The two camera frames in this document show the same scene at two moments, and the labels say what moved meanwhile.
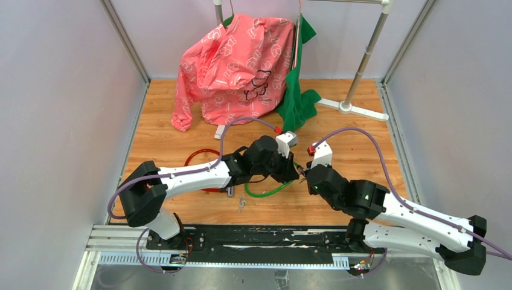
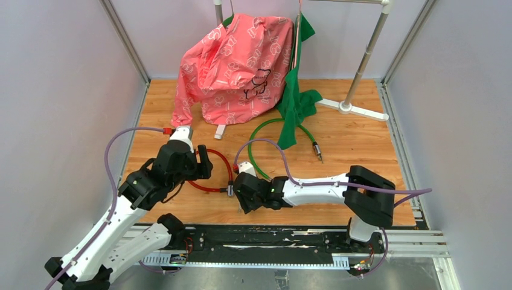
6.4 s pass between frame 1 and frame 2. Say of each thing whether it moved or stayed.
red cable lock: stayed
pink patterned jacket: stayed
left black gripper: moved
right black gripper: moved
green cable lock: moved
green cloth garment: stayed
